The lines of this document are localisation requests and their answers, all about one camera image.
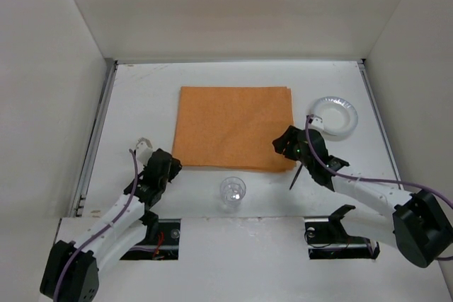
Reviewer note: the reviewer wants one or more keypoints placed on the black plastic knife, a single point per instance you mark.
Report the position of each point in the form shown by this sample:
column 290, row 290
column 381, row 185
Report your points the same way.
column 296, row 176

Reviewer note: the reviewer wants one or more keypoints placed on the right aluminium table rail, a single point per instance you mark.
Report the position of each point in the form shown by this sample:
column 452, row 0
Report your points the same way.
column 378, row 117

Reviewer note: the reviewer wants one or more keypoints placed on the clear plastic cup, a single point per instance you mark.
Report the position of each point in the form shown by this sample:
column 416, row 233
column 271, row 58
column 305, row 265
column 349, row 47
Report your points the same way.
column 232, row 191

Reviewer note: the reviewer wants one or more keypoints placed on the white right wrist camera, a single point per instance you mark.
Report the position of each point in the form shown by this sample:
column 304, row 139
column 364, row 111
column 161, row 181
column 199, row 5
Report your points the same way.
column 315, row 122

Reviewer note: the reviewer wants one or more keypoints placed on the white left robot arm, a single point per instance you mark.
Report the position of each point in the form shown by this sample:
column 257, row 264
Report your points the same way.
column 74, row 268

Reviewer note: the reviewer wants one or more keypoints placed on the aluminium table rail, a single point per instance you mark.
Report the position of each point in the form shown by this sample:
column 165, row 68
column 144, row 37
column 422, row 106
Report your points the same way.
column 378, row 117
column 78, row 198

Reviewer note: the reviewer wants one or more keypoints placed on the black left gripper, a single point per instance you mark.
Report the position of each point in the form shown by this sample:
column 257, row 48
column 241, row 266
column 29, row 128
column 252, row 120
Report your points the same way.
column 166, row 165

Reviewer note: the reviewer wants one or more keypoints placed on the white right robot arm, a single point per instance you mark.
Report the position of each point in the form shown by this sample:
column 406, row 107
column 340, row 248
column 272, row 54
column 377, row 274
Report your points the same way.
column 412, row 222

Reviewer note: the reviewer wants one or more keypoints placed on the left aluminium table rail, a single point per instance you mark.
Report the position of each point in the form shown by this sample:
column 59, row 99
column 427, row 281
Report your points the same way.
column 78, row 198

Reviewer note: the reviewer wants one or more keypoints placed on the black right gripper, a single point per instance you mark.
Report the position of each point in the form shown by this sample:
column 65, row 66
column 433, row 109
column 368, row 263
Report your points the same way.
column 288, row 143

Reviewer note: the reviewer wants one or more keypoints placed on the orange cloth placemat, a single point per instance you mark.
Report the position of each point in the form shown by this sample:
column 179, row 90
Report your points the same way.
column 232, row 127

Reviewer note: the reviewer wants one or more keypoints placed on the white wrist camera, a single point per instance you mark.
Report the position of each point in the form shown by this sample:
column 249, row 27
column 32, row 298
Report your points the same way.
column 143, row 150
column 315, row 122

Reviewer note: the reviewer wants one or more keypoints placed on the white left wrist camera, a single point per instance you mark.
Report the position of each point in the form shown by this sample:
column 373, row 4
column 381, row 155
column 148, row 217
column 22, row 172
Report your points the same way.
column 143, row 150

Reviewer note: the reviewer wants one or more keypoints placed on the white round plate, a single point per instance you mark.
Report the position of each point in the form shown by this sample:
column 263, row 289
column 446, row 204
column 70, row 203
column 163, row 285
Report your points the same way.
column 339, row 117

